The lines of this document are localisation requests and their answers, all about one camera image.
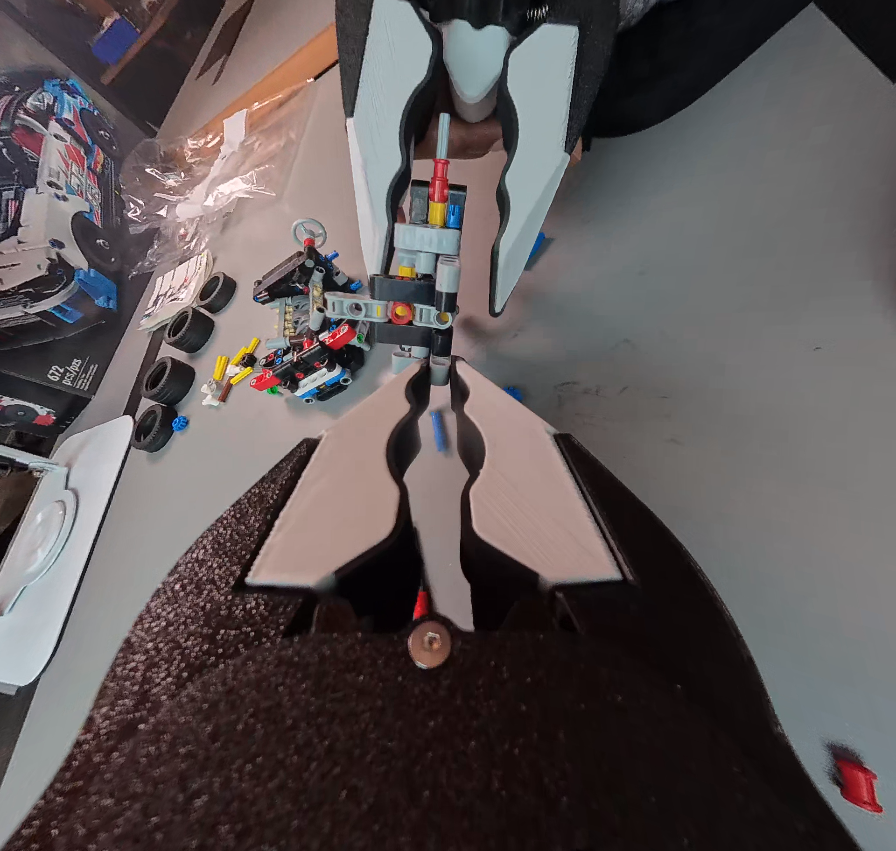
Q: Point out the white plastic tray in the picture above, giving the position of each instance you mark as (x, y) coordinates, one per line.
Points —
(63, 550)

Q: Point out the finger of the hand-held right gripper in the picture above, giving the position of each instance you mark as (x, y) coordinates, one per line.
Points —
(385, 95)
(546, 109)

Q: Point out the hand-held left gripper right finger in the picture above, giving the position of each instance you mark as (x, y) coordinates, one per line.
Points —
(532, 508)

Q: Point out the clear plastic bag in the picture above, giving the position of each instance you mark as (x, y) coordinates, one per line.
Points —
(210, 172)

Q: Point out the toy car set box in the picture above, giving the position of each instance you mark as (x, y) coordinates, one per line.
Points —
(56, 235)

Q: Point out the grey desk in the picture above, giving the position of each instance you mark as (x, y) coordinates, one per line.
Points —
(700, 375)

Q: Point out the red toy pin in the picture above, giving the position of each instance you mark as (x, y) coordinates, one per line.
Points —
(421, 604)

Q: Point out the person's dark trousers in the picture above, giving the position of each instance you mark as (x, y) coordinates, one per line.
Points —
(700, 74)

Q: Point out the toy brick gear assembly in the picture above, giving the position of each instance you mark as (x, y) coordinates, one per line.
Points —
(420, 235)

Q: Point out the partly built toy brick car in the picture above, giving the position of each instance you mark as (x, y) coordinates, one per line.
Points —
(315, 347)

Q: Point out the white toy connector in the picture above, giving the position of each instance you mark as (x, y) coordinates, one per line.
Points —
(210, 393)

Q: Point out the black toy tire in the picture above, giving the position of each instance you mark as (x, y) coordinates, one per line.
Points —
(155, 429)
(217, 291)
(168, 380)
(189, 329)

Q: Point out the wooden plank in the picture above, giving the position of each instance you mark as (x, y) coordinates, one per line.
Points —
(280, 77)

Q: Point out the blue storage bin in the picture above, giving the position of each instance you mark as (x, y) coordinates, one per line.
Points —
(115, 37)

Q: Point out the red toy bush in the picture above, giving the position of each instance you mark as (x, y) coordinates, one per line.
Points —
(857, 786)

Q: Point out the blue toy pin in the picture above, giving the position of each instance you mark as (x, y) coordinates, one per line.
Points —
(439, 431)

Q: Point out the sticker sheet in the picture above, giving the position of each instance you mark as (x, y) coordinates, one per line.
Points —
(175, 291)

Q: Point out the person's right hand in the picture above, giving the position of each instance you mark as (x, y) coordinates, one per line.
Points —
(476, 140)

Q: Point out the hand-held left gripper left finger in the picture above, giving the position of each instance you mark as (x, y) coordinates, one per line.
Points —
(336, 501)

